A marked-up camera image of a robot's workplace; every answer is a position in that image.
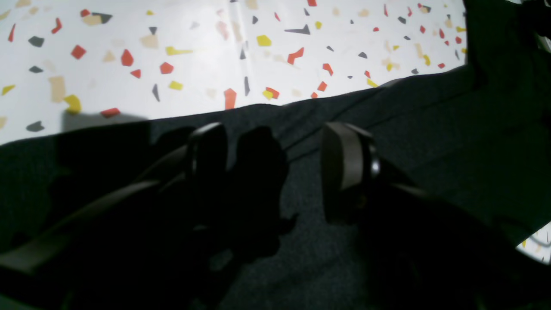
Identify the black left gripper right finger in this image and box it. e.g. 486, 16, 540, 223
321, 122, 550, 310

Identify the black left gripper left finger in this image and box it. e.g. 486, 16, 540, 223
1, 122, 228, 310

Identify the dark grey T-shirt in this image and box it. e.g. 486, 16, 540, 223
1, 0, 550, 310

